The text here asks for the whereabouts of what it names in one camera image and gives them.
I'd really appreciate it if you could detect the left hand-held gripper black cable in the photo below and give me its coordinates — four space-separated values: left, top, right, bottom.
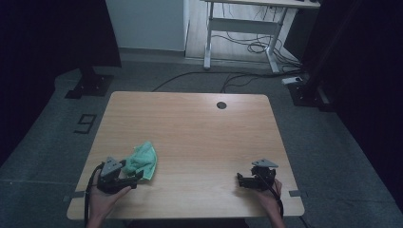
83 161 106 228

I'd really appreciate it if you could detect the white cabinet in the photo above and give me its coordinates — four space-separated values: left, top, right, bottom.
105 0 191 52

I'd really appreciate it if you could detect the dark curtain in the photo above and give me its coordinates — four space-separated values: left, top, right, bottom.
0 0 123 167
298 0 403 212

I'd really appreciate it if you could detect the grey tape strip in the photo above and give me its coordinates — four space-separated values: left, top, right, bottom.
288 189 309 199
62 190 86 203

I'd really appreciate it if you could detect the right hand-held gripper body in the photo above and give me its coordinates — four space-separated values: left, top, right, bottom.
250 158 279 192

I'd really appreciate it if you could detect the green microfibre cloth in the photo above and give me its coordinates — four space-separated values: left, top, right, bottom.
121 141 159 181

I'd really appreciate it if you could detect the hand-held gripper black cable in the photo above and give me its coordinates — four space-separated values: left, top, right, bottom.
257 173 285 219
83 161 106 228

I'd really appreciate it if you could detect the black stand base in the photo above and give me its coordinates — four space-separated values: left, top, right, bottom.
287 79 336 112
64 66 115 100

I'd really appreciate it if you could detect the right hand-held gripper black cable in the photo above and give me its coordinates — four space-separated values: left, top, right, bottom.
257 173 285 219

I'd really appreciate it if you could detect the tangle of black cables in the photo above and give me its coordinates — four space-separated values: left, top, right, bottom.
211 3 302 73

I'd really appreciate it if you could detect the person's left hand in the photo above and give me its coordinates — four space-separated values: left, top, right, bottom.
87 184 132 220

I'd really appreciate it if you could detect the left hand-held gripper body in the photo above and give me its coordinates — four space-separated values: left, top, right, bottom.
96 156 131 195

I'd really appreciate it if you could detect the white desk frame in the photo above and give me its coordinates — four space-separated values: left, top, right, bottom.
202 0 321 74

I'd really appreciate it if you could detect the white power strip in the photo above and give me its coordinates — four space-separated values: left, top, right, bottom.
281 75 304 86

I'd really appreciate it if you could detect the black tape floor mark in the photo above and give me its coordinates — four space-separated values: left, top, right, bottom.
73 113 98 135

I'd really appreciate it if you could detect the long black floor cable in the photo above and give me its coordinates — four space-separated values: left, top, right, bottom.
151 70 305 93

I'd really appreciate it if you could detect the person's right hand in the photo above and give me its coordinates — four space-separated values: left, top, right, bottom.
252 178 284 218

